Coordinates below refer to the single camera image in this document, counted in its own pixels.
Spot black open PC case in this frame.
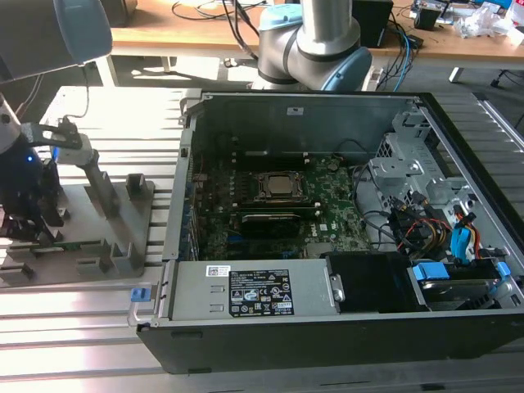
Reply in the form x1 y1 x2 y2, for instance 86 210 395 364
126 90 524 376

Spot red yellow power wires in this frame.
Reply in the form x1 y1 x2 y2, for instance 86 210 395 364
404 219 484 263

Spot clear plastic bag pile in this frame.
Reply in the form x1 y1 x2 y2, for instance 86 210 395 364
453 2 513 40

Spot black camera cable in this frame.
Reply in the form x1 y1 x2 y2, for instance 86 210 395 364
61 61 92 124

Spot grey parts rack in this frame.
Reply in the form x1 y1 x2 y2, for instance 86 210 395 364
0 149 159 287

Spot black graphics card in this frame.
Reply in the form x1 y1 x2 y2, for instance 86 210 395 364
239 210 302 241

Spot blue hanging cable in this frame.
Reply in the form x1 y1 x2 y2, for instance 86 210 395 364
395 28 413 93

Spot silver power supply unit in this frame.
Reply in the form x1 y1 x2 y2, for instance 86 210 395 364
157 260 343 324

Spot metal CPU socket cover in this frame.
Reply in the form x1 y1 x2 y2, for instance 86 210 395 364
251 169 310 204

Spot black RAM slot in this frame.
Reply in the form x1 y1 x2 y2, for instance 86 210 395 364
233 198 321 205
231 151 309 158
231 159 309 165
233 210 321 216
233 206 321 212
231 162 309 170
233 202 321 208
231 155 309 161

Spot blue flat wire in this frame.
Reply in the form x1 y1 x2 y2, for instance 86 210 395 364
449 224 476 267

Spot wooden desk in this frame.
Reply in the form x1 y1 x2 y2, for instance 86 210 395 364
106 0 524 70

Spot green motherboard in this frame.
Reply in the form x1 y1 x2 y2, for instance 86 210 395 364
190 157 372 261

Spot silver CPU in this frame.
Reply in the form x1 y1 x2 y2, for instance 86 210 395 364
265 176 302 196

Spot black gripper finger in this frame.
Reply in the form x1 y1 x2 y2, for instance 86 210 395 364
40 160 66 228
0 215 54 246

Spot hard disk in blue carrier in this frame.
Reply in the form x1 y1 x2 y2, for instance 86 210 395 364
407 257 513 312

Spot silver metal drive cage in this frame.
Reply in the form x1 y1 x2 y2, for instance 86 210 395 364
368 110 480 214

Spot small dark desk device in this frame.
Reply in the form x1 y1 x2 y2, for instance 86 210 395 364
413 2 442 30

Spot wrist camera with black bracket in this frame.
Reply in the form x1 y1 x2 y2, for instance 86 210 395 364
20 116 95 165

